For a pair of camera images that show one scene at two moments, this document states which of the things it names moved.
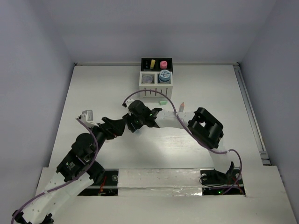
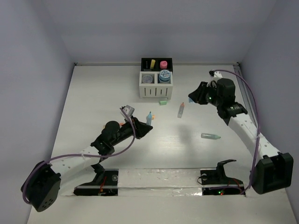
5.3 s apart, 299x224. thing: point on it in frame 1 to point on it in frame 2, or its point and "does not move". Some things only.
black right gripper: (129, 116) to (197, 95)
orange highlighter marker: (181, 107) does not move
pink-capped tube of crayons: (163, 65) does not move
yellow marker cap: (152, 63) does not move
